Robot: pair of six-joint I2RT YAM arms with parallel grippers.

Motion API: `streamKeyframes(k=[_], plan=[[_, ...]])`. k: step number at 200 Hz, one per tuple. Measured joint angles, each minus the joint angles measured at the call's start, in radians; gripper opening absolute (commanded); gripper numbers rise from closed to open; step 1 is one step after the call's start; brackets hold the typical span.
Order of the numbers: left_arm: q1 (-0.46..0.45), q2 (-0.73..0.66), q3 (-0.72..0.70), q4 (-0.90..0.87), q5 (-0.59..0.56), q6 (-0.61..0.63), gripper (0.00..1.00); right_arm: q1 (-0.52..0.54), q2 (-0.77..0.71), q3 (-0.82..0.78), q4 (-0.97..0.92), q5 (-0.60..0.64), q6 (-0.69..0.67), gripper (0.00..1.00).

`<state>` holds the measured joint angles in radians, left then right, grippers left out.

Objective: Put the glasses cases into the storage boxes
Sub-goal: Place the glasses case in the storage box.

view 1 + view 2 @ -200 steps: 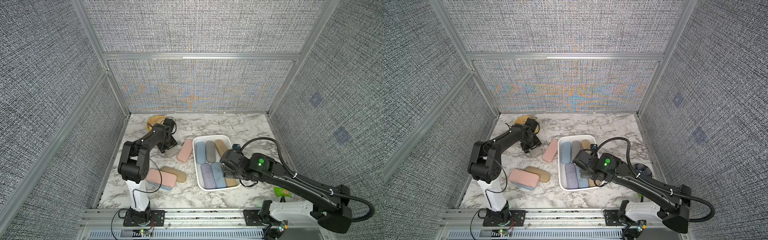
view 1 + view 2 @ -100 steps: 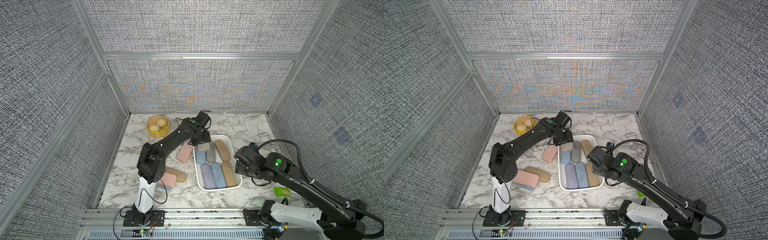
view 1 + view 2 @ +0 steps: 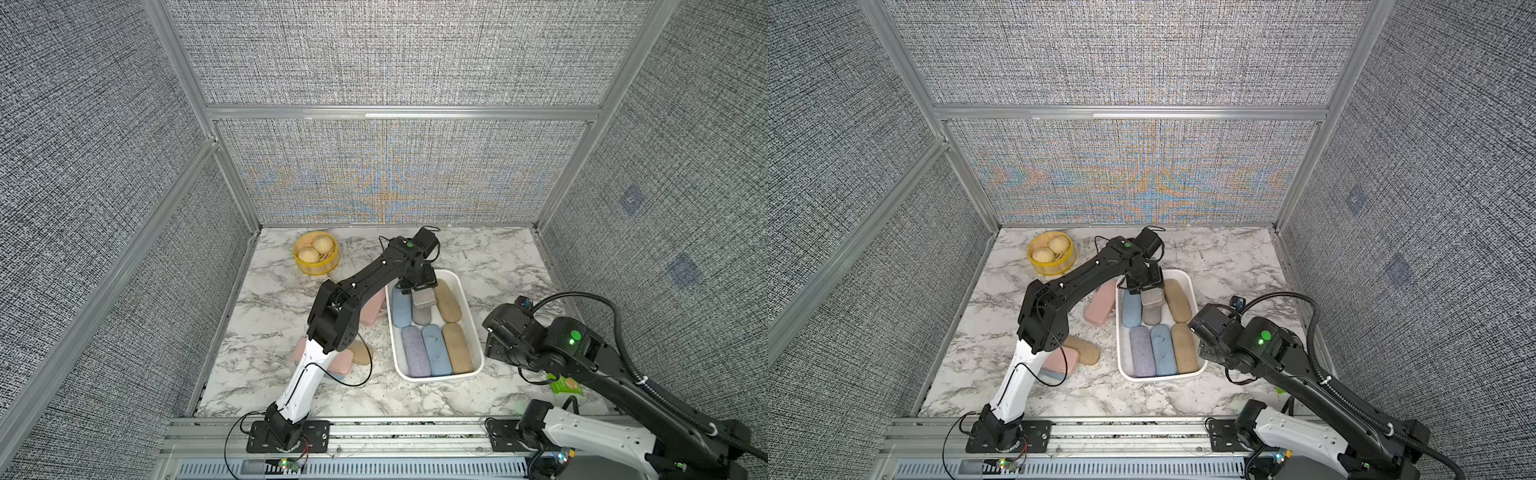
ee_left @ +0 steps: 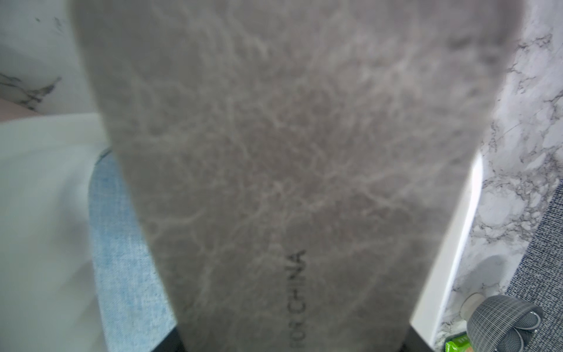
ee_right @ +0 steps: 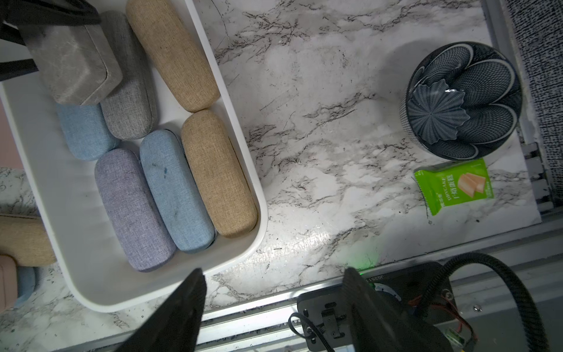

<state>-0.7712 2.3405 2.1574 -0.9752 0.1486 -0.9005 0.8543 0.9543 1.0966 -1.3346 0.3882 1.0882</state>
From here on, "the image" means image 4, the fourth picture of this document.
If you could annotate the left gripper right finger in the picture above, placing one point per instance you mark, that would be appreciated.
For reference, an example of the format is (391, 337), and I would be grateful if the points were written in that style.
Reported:
(414, 343)

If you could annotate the pink hard glasses case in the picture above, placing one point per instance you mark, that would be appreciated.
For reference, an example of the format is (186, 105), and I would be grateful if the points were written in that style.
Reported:
(10, 111)

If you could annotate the green snack packet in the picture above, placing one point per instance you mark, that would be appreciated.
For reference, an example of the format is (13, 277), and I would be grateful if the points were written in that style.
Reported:
(458, 343)

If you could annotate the light blue glasses case back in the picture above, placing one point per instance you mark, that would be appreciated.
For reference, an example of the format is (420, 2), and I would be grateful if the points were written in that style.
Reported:
(135, 311)

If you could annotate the white plastic storage box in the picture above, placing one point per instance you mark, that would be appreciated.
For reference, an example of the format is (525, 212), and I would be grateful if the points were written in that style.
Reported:
(39, 229)

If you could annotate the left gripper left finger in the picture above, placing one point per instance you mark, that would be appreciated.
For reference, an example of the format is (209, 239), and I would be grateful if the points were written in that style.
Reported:
(171, 343)

